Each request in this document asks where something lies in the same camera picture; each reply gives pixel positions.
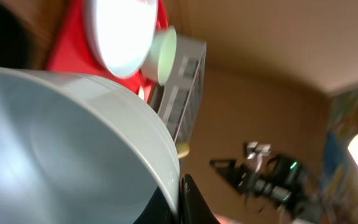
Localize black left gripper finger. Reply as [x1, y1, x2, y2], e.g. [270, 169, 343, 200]
[134, 187, 178, 224]

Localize large white plate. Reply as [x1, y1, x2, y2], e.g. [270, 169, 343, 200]
[83, 0, 158, 78]

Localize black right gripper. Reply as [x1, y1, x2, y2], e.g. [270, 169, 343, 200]
[181, 159, 291, 224]

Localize grey dishwasher rack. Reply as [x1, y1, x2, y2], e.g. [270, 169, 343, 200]
[148, 35, 206, 142]

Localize small bowl with food scraps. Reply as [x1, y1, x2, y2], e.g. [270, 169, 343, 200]
[0, 67, 180, 223]

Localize pale green bowl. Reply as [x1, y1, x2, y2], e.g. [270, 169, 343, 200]
[140, 26, 177, 86]

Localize red serving tray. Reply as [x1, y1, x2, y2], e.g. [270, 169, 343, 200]
[45, 0, 155, 103]

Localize yellow plastic cup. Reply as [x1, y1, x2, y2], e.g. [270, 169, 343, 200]
[175, 142, 190, 159]

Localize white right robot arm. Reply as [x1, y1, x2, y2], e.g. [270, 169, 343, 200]
[209, 153, 323, 223]

